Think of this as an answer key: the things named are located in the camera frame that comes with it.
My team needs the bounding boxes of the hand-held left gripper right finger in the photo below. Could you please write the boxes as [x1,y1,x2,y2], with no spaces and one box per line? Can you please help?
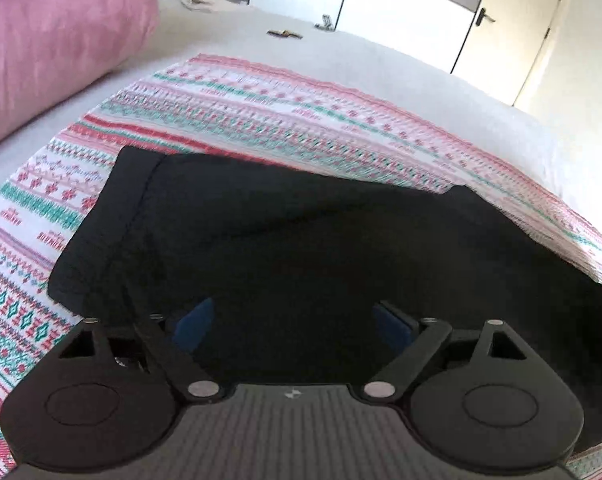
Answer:
[359,301,528,403]

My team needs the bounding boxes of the pink pillow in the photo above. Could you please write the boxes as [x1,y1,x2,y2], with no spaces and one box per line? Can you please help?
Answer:
[0,0,161,154]

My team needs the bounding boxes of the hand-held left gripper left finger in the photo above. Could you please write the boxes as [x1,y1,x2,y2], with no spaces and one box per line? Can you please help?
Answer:
[56,297,223,402]

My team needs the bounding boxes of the patterned pink blanket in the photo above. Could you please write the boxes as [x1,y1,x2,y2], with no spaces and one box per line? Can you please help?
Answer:
[0,53,602,480]

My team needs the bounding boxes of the white bed sheet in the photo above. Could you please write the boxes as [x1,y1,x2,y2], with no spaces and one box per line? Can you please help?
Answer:
[0,0,602,266]

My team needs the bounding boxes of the black pants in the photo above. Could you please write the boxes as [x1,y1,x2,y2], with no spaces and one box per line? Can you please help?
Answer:
[48,146,602,461]

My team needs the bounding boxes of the white door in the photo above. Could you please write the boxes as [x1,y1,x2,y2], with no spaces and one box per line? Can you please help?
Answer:
[450,0,566,106]

